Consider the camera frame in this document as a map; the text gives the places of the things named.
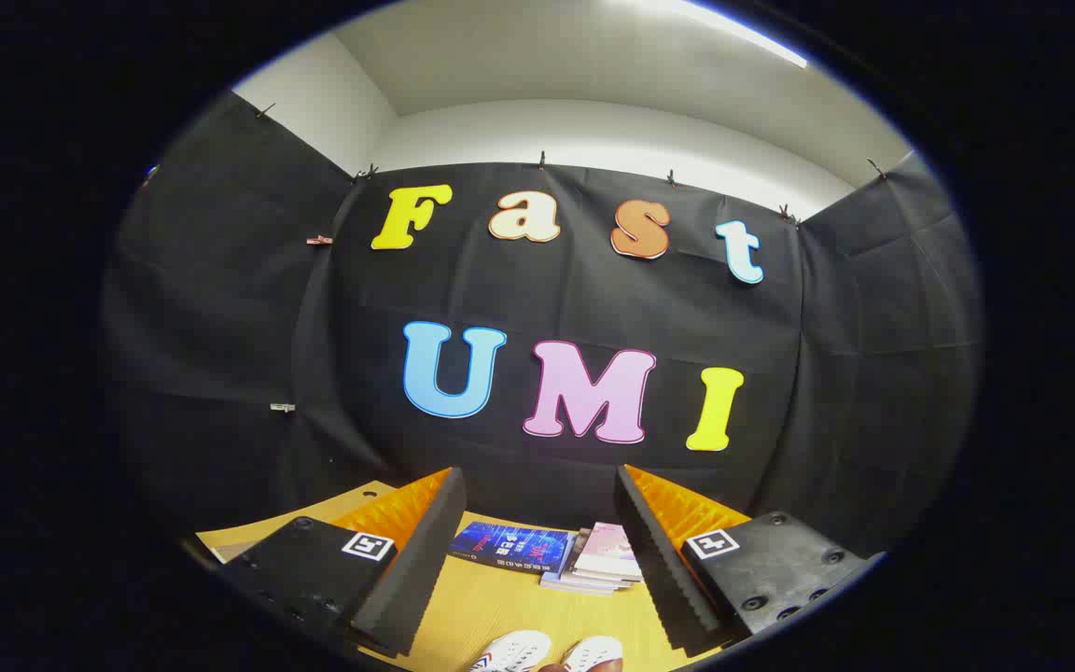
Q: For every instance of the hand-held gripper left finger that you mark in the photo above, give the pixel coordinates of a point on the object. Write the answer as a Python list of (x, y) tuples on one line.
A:
[(425, 560)]

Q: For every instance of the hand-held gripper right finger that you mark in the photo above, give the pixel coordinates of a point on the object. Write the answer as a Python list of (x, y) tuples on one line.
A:
[(654, 560)]

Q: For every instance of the white canvas shoe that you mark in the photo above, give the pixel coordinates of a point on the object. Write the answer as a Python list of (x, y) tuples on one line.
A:
[(593, 653), (514, 649)]

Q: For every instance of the beige fabric storage box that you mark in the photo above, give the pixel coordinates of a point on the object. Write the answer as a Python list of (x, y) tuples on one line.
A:
[(253, 532)]

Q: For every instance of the dark blue book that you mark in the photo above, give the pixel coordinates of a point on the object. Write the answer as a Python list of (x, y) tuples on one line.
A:
[(509, 546)]

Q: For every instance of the light blue cover book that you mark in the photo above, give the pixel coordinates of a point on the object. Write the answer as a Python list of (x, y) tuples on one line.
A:
[(561, 585)]

